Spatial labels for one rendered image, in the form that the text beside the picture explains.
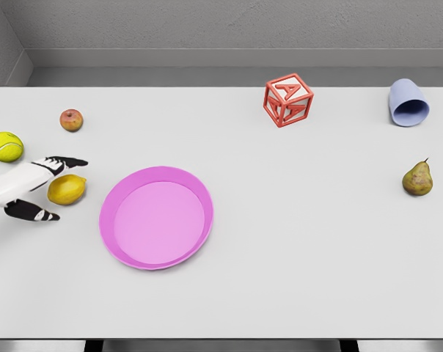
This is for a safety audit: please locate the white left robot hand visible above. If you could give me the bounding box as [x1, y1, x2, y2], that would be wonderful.
[0, 156, 89, 223]

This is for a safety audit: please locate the yellow lemon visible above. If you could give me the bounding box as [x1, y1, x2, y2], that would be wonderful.
[47, 174, 87, 206]

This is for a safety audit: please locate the pink round plate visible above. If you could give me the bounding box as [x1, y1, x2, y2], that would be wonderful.
[98, 166, 215, 271]

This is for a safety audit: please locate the yellow-green tennis ball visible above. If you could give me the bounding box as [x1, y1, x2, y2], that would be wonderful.
[0, 131, 25, 164]

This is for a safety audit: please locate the red-green apple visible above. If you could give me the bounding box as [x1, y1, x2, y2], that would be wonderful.
[59, 109, 84, 133]

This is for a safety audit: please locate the red letter block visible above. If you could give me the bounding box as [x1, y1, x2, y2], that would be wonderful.
[263, 73, 315, 128]

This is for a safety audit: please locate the pale blue cup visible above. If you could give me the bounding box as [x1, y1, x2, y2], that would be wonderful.
[387, 78, 431, 128]

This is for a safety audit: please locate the green-brown pear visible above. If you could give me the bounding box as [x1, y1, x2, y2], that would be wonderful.
[401, 157, 434, 197]

